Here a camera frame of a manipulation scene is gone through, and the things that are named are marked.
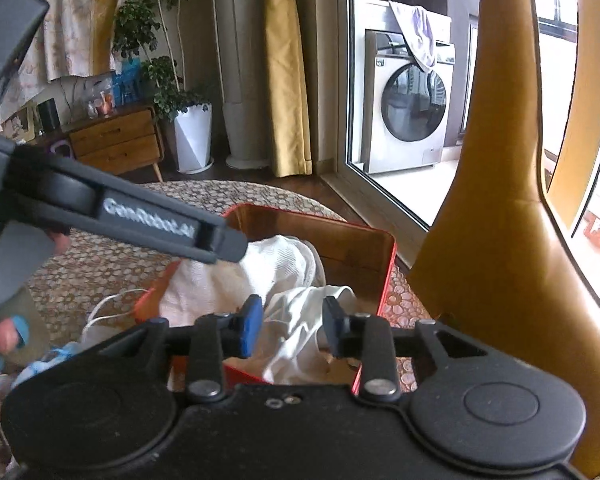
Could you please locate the potted green plant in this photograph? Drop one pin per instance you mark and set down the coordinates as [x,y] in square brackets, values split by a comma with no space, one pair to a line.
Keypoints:
[149,31]

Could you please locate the white cloth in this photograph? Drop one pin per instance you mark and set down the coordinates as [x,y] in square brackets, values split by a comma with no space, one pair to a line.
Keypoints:
[289,277]

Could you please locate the yellow curtain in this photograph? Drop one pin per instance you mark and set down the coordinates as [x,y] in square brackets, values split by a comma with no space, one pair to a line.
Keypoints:
[291,148]

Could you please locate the wooden drawer cabinet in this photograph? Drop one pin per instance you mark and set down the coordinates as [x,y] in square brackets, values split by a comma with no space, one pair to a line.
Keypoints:
[126,140]

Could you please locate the red tin box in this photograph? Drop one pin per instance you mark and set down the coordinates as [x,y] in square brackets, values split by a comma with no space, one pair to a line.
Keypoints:
[354,256]

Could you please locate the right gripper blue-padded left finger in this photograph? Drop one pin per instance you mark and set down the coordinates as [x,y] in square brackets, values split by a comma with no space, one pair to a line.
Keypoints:
[220,336]

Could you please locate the standing air conditioner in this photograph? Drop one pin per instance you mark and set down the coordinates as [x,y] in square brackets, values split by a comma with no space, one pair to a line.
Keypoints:
[239,33]

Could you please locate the white washing machine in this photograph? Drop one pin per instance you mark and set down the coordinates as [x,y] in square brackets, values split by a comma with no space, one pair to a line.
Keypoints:
[405,108]

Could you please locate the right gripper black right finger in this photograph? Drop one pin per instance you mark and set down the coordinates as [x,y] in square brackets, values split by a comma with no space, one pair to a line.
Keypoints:
[368,339]

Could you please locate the white plant pot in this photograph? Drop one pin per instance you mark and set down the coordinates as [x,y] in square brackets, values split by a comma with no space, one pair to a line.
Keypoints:
[192,130]

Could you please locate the black speaker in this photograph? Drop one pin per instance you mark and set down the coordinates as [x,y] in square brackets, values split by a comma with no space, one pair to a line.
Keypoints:
[48,114]

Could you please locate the purple kettlebell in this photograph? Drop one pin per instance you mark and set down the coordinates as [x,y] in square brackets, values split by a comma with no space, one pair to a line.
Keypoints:
[62,148]

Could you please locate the purple cloth on washer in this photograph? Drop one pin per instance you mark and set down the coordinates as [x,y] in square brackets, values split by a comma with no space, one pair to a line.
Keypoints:
[416,29]

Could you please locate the blue cartoon face mask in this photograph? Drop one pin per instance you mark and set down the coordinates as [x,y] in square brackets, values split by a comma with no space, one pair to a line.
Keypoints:
[52,358]

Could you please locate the floral cloth cover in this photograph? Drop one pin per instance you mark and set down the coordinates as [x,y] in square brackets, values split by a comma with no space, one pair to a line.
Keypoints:
[75,40]

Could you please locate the picture frame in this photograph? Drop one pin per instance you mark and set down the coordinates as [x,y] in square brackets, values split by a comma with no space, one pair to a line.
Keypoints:
[20,127]

